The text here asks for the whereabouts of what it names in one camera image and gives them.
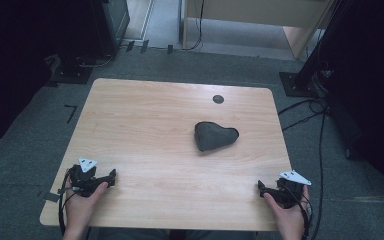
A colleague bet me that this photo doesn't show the black cabinet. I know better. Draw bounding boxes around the black cabinet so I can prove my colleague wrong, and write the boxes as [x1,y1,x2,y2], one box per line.
[89,0,132,58]

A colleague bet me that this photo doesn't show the right hand-held gripper cable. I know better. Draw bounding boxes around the right hand-held gripper cable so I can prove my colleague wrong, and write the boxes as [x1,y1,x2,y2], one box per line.
[288,184,315,240]

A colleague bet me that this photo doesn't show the black metal stand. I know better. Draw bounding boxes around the black metal stand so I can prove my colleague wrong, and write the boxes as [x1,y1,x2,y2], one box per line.
[278,0,351,99]

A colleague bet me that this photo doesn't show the black stand base plate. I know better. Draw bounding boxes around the black stand base plate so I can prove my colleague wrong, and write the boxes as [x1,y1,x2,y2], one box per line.
[47,54,95,86]

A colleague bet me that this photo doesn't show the looped black floor cable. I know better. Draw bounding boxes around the looped black floor cable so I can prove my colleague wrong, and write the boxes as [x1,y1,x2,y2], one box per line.
[277,97,329,132]

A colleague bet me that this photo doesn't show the person's left hand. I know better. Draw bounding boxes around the person's left hand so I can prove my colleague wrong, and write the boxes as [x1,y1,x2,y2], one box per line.
[64,181,110,232]

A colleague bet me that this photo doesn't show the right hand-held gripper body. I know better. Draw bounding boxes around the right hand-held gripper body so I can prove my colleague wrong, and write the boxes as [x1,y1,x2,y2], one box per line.
[262,170,313,210]

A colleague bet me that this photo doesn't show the grey tape strip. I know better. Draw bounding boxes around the grey tape strip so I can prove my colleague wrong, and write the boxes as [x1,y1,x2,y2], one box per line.
[44,191,62,204]

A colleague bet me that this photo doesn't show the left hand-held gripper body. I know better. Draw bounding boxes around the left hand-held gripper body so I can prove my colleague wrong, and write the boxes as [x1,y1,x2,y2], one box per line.
[68,157,112,198]

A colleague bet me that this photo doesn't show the person's dark trousers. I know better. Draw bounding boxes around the person's dark trousers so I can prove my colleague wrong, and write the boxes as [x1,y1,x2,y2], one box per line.
[88,227,258,240]

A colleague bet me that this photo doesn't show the dark curtain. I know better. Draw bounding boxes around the dark curtain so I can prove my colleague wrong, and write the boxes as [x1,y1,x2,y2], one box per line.
[0,0,96,153]
[316,0,384,216]

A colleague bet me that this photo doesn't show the black hanging cable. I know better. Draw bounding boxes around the black hanging cable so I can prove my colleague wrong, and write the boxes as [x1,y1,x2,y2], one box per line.
[181,0,205,52]

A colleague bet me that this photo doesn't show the hand-held gripper cable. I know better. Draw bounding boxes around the hand-held gripper cable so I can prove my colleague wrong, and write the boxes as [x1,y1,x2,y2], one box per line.
[288,184,315,240]
[57,169,81,236]

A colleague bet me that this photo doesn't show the light wooden desk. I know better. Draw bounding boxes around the light wooden desk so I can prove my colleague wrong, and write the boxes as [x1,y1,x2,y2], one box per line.
[179,0,335,62]

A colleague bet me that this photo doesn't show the long black floor cable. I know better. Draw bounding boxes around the long black floor cable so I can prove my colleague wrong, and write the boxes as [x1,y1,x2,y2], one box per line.
[309,105,329,240]

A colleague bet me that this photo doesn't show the left hand-held gripper cable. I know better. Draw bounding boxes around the left hand-held gripper cable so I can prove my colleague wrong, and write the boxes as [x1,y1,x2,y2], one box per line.
[57,169,81,236]

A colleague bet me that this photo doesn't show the black cloth bag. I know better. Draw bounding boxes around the black cloth bag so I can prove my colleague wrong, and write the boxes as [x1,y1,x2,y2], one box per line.
[194,121,240,153]

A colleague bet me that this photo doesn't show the person's right hand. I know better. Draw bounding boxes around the person's right hand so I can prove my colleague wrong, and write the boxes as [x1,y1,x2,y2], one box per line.
[263,185,312,240]

